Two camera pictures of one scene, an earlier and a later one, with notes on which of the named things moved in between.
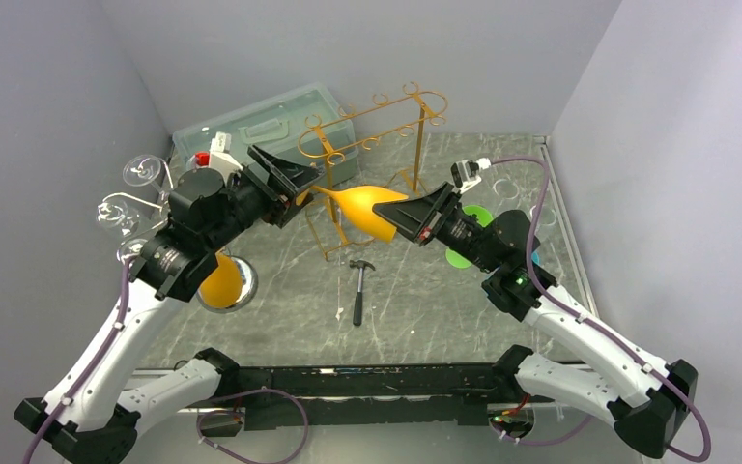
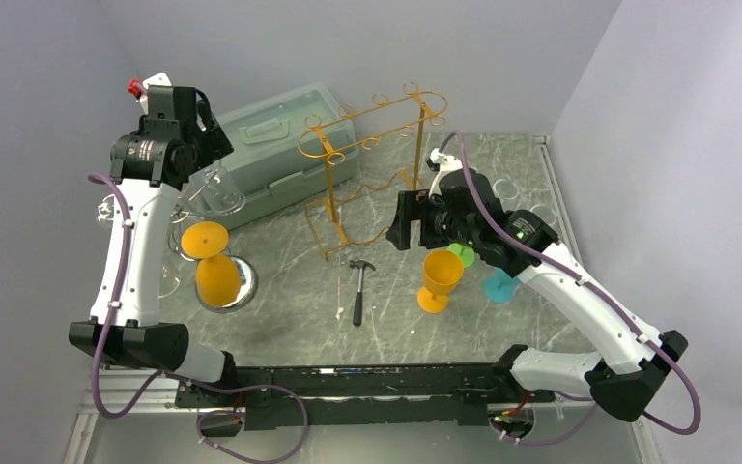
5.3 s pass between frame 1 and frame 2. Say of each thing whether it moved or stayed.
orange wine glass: moved
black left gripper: moved
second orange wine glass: stayed
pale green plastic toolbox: stayed
